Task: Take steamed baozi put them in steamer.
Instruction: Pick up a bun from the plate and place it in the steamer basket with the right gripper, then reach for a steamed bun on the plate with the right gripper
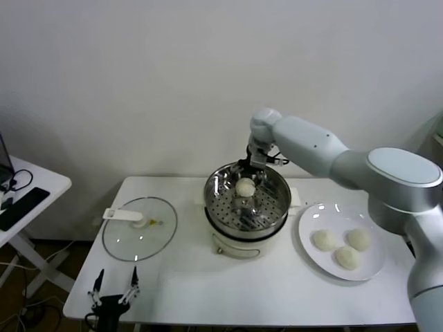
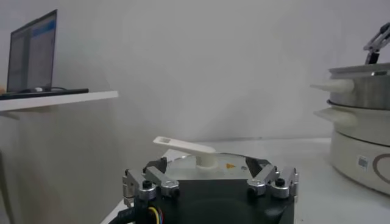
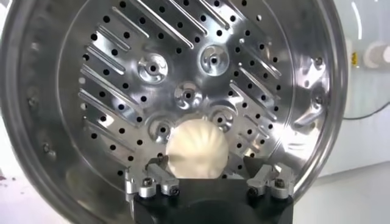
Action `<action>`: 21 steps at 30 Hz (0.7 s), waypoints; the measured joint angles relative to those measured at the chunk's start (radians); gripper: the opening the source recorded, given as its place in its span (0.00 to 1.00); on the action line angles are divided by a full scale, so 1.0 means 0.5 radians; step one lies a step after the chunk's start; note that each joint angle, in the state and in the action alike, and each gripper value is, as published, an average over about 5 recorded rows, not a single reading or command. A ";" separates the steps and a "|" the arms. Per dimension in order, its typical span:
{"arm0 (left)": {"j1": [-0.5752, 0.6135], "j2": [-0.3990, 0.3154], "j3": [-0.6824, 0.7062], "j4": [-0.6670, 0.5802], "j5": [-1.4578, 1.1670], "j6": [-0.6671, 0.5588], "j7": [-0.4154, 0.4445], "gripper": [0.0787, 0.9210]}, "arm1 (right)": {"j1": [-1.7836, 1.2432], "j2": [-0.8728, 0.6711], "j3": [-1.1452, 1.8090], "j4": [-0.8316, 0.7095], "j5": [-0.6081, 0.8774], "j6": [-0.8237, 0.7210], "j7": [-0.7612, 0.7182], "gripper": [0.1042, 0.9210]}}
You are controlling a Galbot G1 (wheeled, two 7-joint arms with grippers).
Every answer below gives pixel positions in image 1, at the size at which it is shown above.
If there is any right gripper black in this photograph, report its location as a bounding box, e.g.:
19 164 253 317
230 143 275 190

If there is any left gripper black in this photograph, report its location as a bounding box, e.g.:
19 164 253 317
85 265 141 332

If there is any white steamed baozi bun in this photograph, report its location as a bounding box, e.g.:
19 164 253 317
235 178 257 199
347 228 371 252
334 246 361 270
313 229 337 250

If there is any stainless steel steamer basket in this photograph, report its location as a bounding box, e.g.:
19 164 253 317
203 161 292 233

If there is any steel steamer pot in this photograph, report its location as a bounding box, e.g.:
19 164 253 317
192 186 299 259

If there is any white round plate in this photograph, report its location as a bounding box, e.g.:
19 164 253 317
298 203 386 282

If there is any black flat phone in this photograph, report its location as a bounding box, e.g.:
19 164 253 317
0 187 51 232

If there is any white folding side table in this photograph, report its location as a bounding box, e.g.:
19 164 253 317
0 154 73 300

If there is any dark laptop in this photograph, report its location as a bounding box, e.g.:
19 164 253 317
0 133 17 184

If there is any pale green furniture panel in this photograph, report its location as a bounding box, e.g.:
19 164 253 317
417 110 443 156

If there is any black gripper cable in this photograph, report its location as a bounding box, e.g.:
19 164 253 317
266 151 290 167

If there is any glass lid with white handle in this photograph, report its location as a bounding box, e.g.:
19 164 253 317
102 196 179 262

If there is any white floor cable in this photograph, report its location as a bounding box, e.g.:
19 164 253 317
0 240 75 268

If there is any black cable loop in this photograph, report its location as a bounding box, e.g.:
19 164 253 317
6 168 35 194

